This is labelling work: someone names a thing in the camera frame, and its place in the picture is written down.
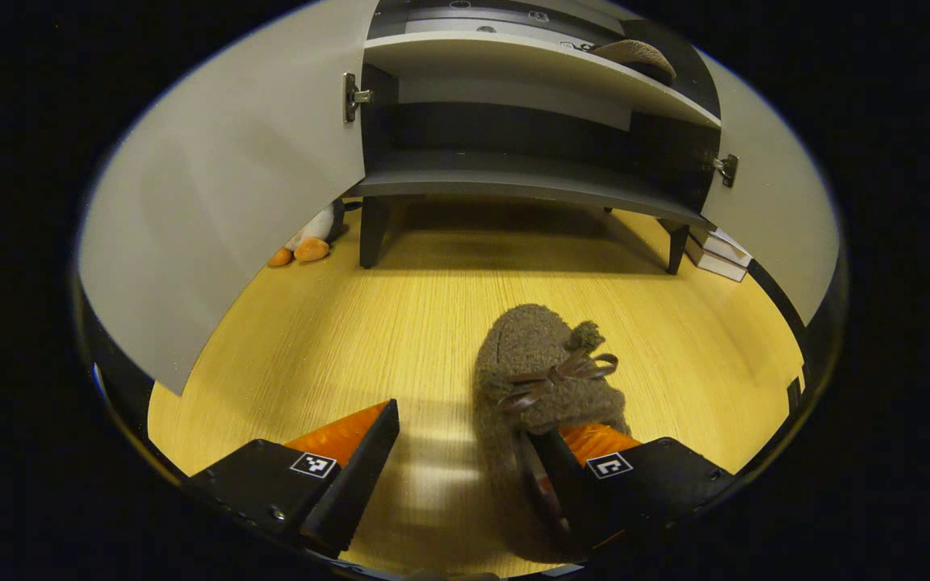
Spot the thin grey book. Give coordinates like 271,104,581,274
685,242,748,283

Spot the brown fuzzy shoe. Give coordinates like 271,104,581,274
590,39,677,82
473,303,631,564

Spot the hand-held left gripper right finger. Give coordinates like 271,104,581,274
526,422,736,562

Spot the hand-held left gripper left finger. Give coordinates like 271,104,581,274
184,398,401,559

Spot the penguin plush toy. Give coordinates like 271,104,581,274
267,198,347,268

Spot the white cabinet door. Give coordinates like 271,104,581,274
695,50,841,328
77,0,381,396

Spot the white portrait cover book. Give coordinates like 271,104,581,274
691,226,754,269

